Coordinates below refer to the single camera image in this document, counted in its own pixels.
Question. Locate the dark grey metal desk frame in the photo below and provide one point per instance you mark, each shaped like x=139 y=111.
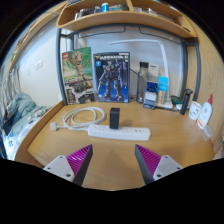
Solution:
x=59 y=66

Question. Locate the white desk lamp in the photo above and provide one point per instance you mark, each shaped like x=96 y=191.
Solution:
x=164 y=56

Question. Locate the clear bottle with dark cap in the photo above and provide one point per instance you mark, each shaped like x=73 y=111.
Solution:
x=142 y=83

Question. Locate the white cardboard box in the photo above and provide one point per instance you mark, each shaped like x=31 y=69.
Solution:
x=153 y=71

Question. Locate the blue robot model box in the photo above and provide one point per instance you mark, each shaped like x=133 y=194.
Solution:
x=112 y=76

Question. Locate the white mug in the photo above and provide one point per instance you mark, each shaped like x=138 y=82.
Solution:
x=195 y=111

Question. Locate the white glue bottle red cap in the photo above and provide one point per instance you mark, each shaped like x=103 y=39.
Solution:
x=205 y=115

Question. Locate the green toy figure box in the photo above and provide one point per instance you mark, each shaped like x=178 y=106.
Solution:
x=77 y=75

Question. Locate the white power strip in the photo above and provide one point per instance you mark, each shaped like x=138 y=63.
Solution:
x=126 y=133

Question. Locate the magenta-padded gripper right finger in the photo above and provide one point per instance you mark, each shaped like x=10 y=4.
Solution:
x=165 y=165

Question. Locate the black electric shaver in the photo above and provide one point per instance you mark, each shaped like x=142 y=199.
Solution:
x=185 y=101

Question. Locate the black charger block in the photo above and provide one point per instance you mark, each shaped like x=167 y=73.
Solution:
x=114 y=117

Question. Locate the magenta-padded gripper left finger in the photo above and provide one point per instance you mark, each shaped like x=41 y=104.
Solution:
x=63 y=165

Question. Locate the wooden shelf unit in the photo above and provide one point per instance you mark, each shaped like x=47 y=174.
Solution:
x=126 y=18

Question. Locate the small clear plastic box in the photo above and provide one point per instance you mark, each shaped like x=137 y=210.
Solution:
x=207 y=132

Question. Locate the dark green dish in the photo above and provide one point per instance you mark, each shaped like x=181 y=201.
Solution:
x=176 y=99

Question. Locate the light blue orange package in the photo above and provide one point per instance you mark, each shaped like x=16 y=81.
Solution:
x=163 y=88

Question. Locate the small blue box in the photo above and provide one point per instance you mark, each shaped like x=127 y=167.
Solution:
x=150 y=96

